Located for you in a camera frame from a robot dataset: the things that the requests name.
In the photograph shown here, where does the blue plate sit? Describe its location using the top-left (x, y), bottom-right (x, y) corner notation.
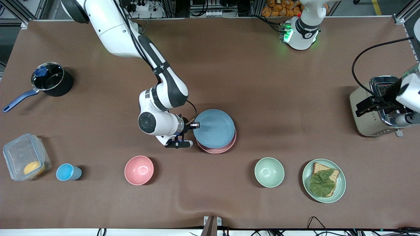
top-left (193, 109), bottom-right (235, 149)

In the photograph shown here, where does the pink plate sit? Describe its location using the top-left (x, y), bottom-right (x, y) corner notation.
top-left (196, 129), bottom-right (237, 154)

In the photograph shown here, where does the beige and chrome toaster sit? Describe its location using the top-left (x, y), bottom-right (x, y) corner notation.
top-left (349, 76), bottom-right (417, 137)

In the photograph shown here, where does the pink bowl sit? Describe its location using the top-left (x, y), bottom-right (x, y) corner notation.
top-left (124, 155), bottom-right (155, 186)

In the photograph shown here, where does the bread slice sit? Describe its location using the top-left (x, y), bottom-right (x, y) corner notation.
top-left (311, 162), bottom-right (340, 198)

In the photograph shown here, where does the brown table cloth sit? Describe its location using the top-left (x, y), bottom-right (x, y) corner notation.
top-left (0, 16), bottom-right (420, 230)

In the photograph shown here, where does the green plate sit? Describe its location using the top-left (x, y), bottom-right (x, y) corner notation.
top-left (302, 159), bottom-right (347, 204)

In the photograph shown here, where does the green bowl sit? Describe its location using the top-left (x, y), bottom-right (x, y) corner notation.
top-left (254, 157), bottom-right (285, 188)

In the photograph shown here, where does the green lettuce leaf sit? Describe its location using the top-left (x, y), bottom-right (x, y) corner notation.
top-left (309, 169), bottom-right (336, 198)

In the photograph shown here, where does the white socket row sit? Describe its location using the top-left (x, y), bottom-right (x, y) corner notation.
top-left (197, 10), bottom-right (227, 17)

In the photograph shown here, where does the white power strip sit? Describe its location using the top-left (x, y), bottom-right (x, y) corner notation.
top-left (126, 0), bottom-right (164, 18)

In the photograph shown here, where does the blue plastic cup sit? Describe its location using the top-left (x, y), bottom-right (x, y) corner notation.
top-left (56, 163), bottom-right (82, 182)

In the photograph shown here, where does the bag of orange buns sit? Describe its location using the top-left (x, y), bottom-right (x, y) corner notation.
top-left (262, 0), bottom-right (304, 17)

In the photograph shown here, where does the yellow sponge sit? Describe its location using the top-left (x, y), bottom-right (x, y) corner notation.
top-left (24, 161), bottom-right (45, 176)

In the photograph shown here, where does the clear container with blue seal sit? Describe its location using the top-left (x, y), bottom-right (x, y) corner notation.
top-left (3, 133), bottom-right (52, 182)

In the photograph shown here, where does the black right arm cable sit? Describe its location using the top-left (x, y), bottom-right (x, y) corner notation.
top-left (113, 0), bottom-right (198, 126)

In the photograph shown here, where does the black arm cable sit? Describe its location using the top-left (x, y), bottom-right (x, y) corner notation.
top-left (113, 0), bottom-right (198, 126)
top-left (352, 37), bottom-right (414, 110)

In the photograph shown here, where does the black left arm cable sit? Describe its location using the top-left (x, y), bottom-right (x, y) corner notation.
top-left (352, 37), bottom-right (414, 110)

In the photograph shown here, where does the metal table bracket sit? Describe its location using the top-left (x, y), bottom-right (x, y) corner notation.
top-left (203, 216), bottom-right (222, 236)

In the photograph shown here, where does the black looped floor cable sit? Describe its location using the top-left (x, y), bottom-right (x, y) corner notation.
top-left (307, 216), bottom-right (328, 236)

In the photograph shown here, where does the black pot with blue handle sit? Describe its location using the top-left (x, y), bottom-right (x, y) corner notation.
top-left (3, 62), bottom-right (74, 113)

